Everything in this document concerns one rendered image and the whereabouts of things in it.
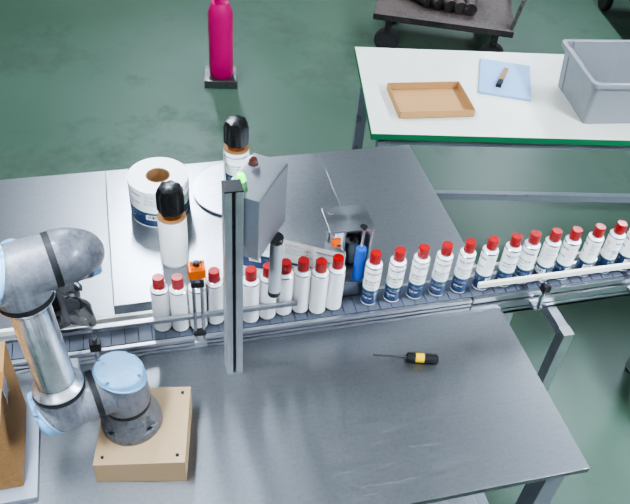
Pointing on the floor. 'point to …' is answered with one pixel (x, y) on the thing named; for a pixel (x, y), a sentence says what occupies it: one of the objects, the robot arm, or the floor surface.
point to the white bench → (486, 114)
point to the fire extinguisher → (220, 47)
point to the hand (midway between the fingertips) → (92, 325)
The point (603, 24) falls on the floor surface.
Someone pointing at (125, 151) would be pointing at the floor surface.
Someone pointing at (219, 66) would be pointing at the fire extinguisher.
